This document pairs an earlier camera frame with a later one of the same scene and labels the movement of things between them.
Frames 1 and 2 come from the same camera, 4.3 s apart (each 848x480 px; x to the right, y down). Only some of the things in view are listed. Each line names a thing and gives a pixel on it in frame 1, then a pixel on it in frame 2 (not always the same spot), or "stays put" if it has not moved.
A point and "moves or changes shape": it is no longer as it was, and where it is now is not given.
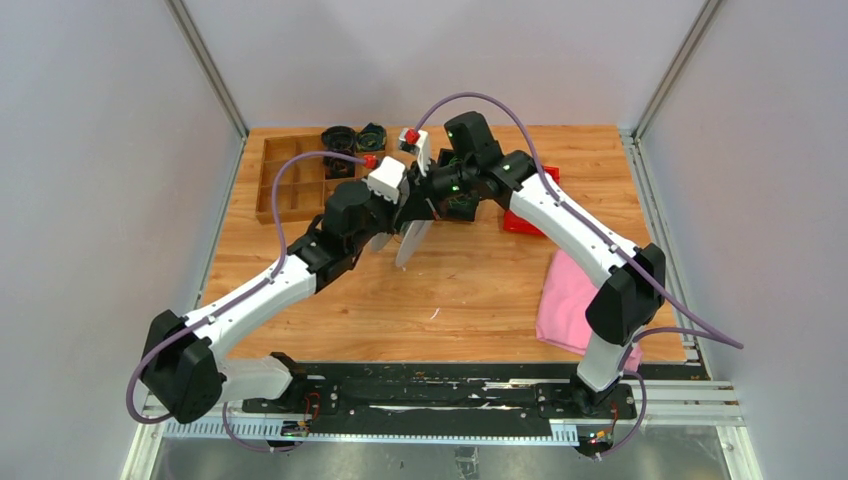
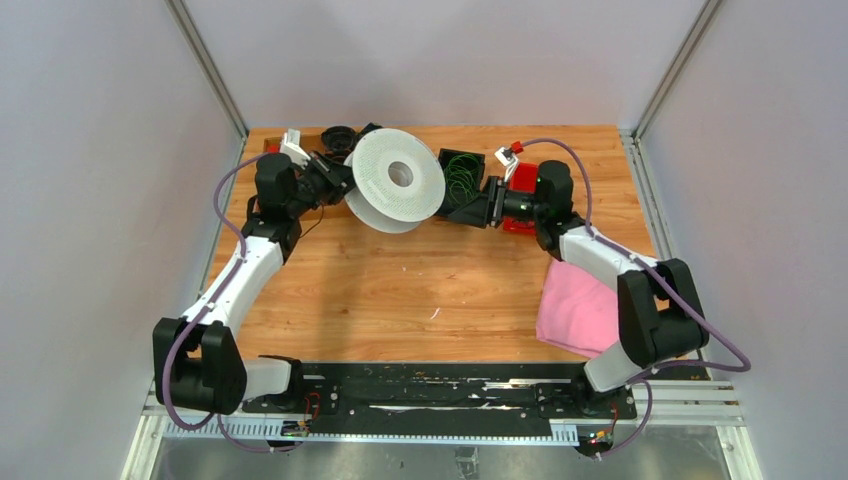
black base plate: (439, 399) stays put
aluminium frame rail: (145, 447) stays put
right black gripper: (417, 206) → (486, 209)
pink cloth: (561, 320) stays put
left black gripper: (393, 210) → (339, 179)
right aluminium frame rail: (701, 400) stays put
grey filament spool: (413, 236) moves or changes shape
